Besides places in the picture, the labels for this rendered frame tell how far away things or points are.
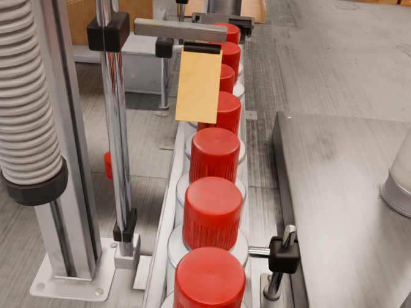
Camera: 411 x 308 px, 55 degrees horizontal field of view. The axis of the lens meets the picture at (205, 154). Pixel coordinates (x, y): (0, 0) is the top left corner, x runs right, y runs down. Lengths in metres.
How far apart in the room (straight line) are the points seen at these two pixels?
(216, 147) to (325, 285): 0.25
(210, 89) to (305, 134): 0.39
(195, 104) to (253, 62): 0.71
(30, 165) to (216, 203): 0.10
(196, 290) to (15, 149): 0.11
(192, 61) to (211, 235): 0.13
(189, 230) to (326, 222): 0.31
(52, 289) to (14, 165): 0.30
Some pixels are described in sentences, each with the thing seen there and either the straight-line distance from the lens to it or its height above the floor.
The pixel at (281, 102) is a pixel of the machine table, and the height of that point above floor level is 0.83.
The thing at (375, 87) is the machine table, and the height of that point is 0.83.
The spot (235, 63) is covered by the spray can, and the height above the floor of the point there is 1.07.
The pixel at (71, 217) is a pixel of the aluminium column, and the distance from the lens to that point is 0.42.
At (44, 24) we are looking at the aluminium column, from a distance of 0.31.
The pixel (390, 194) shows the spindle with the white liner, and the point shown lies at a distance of 0.58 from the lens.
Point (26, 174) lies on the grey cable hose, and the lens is 0.22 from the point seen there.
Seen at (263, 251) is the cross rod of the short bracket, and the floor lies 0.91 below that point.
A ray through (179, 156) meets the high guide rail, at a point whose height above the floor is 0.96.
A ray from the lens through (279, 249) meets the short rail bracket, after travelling 0.42.
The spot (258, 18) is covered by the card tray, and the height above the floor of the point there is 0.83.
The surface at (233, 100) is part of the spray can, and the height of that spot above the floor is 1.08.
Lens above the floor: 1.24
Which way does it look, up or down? 38 degrees down
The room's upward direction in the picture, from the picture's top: 5 degrees clockwise
